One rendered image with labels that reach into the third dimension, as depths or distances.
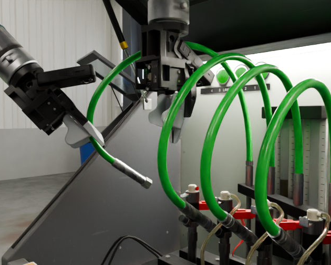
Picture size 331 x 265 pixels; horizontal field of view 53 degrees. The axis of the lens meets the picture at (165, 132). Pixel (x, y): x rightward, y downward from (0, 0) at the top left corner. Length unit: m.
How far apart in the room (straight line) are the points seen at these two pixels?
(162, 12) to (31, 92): 0.30
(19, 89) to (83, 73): 0.13
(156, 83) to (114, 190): 0.44
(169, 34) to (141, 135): 0.43
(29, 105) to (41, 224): 0.31
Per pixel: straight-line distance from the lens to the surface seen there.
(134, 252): 1.04
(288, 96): 0.46
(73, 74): 0.70
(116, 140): 0.93
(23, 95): 0.71
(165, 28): 0.60
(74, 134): 0.67
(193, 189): 0.67
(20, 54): 0.73
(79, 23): 8.09
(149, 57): 0.59
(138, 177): 0.71
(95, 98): 0.68
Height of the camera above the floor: 1.27
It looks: 3 degrees down
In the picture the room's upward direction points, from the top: straight up
